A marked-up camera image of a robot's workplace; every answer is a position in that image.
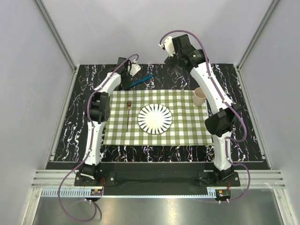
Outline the blue plastic knife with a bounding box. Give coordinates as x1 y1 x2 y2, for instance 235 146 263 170
128 74 153 89

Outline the brown wooden fork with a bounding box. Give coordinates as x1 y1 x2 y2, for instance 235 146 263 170
126 100 132 131

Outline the beige paper cup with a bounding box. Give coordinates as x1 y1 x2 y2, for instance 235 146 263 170
193 87 206 107

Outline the white blue striped plate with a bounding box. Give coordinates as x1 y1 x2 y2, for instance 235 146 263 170
137 104 173 135

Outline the green checkered cloth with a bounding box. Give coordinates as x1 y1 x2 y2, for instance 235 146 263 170
104 90 212 146

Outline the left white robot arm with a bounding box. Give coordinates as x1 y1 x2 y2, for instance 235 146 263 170
79 57 141 186

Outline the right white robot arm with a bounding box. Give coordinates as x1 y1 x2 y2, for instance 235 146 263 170
159 30 242 186

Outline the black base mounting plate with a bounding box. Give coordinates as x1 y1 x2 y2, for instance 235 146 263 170
75 162 240 187

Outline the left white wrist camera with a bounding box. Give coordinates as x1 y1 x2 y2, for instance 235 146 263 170
129 60 141 77

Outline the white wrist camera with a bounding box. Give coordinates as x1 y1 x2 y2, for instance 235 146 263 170
158 36 176 57
129 60 141 77

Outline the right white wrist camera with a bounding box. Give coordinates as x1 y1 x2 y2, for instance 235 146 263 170
158 36 176 57

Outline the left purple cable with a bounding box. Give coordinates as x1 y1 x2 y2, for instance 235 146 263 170
57 54 139 223

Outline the purple cable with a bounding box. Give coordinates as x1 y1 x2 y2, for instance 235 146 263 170
57 54 139 223
158 30 253 204

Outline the left aluminium frame post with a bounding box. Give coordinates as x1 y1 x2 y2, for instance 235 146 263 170
32 0 79 73

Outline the aluminium frame post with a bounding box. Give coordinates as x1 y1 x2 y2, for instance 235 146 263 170
238 0 282 68
32 0 79 73

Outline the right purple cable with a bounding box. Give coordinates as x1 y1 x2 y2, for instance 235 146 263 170
158 30 253 204

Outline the right aluminium frame post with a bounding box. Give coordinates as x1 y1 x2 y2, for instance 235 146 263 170
238 0 282 68

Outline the aluminium front rail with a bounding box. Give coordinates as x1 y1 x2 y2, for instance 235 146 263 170
31 170 286 197

